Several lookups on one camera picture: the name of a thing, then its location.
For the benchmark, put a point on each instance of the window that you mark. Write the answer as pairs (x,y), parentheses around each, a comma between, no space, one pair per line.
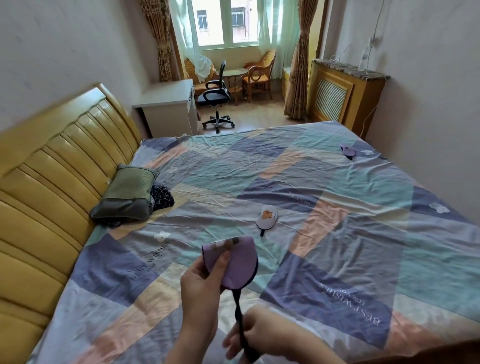
(225,22)

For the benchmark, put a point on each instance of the pale green sheer curtain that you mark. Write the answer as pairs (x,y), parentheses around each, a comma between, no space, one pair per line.
(182,30)
(277,33)

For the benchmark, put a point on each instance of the person's right hand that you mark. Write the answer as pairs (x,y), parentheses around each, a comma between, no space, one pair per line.
(273,330)

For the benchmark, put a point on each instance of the purple eye mask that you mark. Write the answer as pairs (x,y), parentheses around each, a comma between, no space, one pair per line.
(242,262)
(348,150)

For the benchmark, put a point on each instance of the round rattan side table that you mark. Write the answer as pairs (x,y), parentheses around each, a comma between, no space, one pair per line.
(236,72)

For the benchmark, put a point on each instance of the rattan armchair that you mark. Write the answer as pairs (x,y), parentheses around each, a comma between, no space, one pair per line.
(258,75)
(191,71)

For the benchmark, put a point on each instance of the dark checked cloth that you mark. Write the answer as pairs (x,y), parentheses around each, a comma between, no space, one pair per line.
(163,197)

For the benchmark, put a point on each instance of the clear plastic bottle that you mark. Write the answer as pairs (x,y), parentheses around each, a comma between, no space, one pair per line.
(363,60)

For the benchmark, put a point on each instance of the brown patterned curtain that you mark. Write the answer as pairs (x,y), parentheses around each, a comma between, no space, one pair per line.
(300,67)
(159,37)

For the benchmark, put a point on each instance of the person's left hand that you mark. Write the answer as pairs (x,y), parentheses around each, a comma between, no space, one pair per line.
(200,296)

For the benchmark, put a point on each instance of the white wall plug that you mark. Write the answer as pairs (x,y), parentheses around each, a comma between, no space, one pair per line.
(371,43)

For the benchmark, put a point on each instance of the black office chair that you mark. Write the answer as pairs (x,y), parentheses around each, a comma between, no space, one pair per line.
(215,95)

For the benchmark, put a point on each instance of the grey-blue eye mask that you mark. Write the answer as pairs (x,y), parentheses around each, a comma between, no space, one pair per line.
(267,219)

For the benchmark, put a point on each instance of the white cloth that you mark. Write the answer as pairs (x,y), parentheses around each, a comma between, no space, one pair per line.
(204,69)

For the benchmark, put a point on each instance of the green pillow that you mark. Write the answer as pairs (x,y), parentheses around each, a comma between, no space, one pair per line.
(125,191)

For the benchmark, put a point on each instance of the wooden radiator cover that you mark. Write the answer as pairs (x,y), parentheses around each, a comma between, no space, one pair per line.
(360,105)

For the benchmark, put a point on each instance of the patchwork bed sheet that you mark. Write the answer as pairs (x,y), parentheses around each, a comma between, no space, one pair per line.
(318,225)

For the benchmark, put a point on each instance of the yellow padded headboard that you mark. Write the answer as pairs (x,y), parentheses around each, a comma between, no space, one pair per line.
(48,195)

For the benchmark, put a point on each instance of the white desk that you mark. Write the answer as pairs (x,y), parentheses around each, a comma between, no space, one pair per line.
(168,108)

